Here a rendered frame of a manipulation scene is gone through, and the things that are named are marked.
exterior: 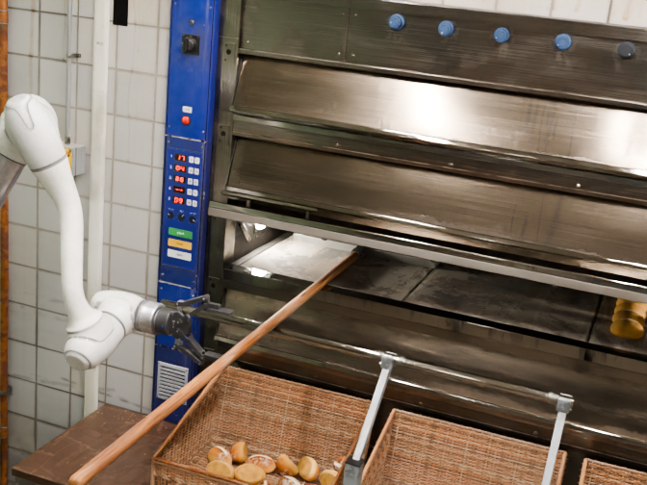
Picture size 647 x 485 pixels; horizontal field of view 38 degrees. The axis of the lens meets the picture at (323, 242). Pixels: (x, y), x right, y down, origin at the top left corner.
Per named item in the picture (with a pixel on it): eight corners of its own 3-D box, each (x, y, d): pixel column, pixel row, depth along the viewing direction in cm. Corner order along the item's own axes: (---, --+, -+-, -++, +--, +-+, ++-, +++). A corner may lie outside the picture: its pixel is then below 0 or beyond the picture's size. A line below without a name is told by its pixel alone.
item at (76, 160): (61, 168, 328) (61, 140, 325) (85, 173, 324) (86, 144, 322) (47, 172, 321) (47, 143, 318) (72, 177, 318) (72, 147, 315)
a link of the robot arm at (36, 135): (73, 155, 241) (68, 143, 253) (41, 90, 233) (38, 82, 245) (25, 176, 238) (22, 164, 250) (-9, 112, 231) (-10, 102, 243)
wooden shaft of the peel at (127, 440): (79, 494, 180) (79, 480, 179) (65, 489, 180) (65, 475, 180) (357, 260, 335) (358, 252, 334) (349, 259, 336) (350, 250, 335)
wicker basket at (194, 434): (217, 434, 327) (221, 361, 319) (370, 475, 310) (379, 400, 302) (145, 502, 283) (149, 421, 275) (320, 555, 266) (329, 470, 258)
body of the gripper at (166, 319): (168, 301, 262) (197, 308, 259) (166, 329, 265) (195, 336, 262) (154, 309, 255) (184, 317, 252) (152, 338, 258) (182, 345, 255)
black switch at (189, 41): (181, 53, 297) (183, 18, 294) (198, 55, 295) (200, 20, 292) (175, 53, 293) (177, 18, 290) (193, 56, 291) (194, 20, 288)
